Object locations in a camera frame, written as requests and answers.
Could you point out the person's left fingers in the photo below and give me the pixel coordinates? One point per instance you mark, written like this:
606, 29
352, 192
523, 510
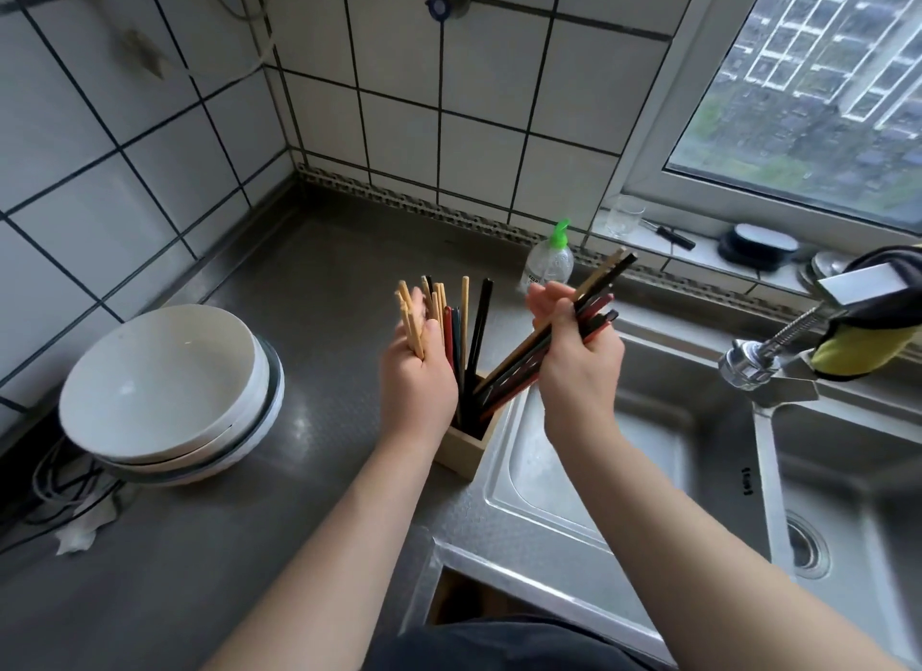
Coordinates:
431, 335

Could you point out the person's right forearm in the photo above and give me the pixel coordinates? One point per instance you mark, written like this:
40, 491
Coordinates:
684, 548

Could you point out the sink drain strainer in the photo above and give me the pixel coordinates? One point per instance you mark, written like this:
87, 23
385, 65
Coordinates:
807, 546

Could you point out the metal bowls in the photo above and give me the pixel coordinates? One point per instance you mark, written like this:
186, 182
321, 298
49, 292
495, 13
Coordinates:
825, 268

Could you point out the single red chopstick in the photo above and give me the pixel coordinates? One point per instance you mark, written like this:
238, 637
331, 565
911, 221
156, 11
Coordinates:
448, 335

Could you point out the stainless steel double sink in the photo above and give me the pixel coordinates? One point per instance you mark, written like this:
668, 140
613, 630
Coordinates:
648, 490

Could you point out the person's dark clothing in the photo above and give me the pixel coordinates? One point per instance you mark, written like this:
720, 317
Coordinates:
504, 645

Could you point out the bunch of dark lacquered chopsticks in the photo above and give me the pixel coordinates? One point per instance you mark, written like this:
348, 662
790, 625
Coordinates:
518, 364

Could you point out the bunch of light wooden chopsticks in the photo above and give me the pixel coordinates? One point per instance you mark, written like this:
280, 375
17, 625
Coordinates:
414, 317

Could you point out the clear drinking glass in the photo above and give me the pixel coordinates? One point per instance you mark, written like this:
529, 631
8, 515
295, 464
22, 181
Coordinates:
624, 216

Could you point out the wooden chopstick holder box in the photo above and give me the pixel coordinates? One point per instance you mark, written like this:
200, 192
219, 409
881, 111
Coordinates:
461, 453

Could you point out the person's right fingers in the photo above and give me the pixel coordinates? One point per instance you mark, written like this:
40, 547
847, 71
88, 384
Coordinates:
546, 299

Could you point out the single black chopstick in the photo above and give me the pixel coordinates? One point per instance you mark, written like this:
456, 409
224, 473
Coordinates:
481, 332

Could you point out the person's left forearm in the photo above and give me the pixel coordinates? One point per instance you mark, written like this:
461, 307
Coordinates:
338, 548

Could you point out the chrome kitchen faucet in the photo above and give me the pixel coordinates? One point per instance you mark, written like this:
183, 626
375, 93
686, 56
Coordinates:
749, 361

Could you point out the person's left hand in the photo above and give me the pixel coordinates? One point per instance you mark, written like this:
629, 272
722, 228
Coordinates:
418, 389

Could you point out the large white bowl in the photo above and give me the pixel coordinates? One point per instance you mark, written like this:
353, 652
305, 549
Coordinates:
158, 382

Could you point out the black round dish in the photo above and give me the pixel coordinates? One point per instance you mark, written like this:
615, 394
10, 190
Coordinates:
756, 249

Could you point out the single pale wood chopstick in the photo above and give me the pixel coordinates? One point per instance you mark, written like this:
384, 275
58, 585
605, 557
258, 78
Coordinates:
465, 317

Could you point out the person's right hand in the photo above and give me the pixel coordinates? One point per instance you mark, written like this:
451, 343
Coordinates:
580, 375

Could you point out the clear bottle with green pump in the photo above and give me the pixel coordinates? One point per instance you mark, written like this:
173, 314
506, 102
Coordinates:
547, 261

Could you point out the crumpled white tissue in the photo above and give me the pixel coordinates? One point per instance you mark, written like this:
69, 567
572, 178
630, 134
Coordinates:
78, 537

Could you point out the window with white frame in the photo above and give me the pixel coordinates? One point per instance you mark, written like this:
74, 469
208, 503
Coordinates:
799, 94

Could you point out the yellow and black cloth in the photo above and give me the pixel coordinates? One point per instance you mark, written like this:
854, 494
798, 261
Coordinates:
868, 335

